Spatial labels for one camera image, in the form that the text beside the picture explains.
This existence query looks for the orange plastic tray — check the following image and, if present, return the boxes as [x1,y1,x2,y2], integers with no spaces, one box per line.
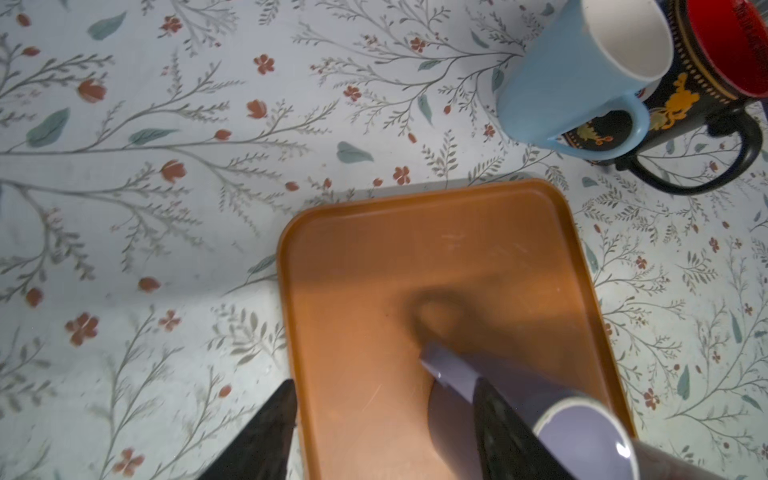
[277,179,633,479]

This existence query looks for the purple mug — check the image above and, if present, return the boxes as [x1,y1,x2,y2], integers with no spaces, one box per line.
[420,342,640,479]

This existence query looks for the black skull pattern mug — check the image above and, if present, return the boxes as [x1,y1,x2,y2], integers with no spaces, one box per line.
[561,0,768,197]

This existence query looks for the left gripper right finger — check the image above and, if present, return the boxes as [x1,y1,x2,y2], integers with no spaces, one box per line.
[472,377,573,480]

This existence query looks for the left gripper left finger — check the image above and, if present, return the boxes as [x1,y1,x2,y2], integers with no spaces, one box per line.
[199,379,298,480]

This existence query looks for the light blue mug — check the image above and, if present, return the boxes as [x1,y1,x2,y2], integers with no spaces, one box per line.
[496,0,674,162]

